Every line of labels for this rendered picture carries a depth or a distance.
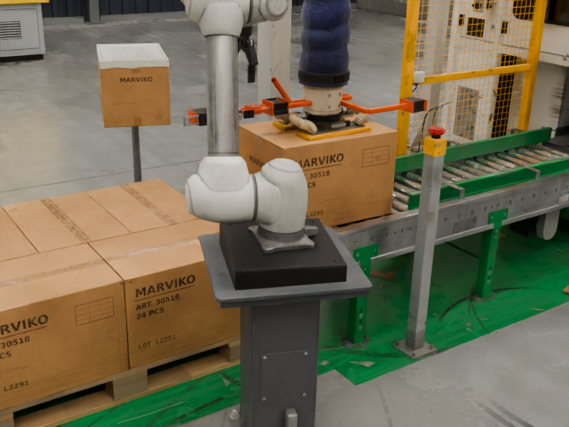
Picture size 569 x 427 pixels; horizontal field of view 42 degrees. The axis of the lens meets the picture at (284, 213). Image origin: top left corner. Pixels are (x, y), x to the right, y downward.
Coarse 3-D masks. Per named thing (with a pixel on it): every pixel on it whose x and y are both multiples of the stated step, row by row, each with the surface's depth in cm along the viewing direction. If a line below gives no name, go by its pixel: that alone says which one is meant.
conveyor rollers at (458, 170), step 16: (464, 160) 427; (480, 160) 428; (496, 160) 430; (512, 160) 431; (528, 160) 432; (544, 160) 434; (400, 176) 396; (416, 176) 398; (448, 176) 401; (464, 176) 403; (400, 192) 382; (400, 208) 357; (352, 224) 333
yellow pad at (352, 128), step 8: (320, 128) 319; (328, 128) 324; (336, 128) 324; (344, 128) 324; (352, 128) 326; (360, 128) 327; (368, 128) 329; (304, 136) 315; (312, 136) 313; (320, 136) 315; (328, 136) 318
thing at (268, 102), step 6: (264, 102) 313; (270, 102) 310; (276, 102) 315; (282, 102) 315; (288, 102) 313; (276, 108) 311; (282, 108) 312; (288, 108) 314; (270, 114) 311; (276, 114) 311
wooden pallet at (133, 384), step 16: (192, 352) 308; (224, 352) 324; (144, 368) 297; (176, 368) 317; (192, 368) 317; (208, 368) 318; (224, 368) 321; (96, 384) 287; (112, 384) 292; (128, 384) 295; (144, 384) 300; (160, 384) 306; (176, 384) 309; (48, 400) 277; (80, 400) 295; (96, 400) 295; (112, 400) 295; (128, 400) 298; (0, 416) 268; (32, 416) 285; (48, 416) 285; (64, 416) 285; (80, 416) 288
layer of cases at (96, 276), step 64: (128, 192) 365; (0, 256) 295; (64, 256) 297; (128, 256) 298; (192, 256) 299; (0, 320) 257; (64, 320) 270; (128, 320) 286; (192, 320) 303; (0, 384) 264; (64, 384) 279
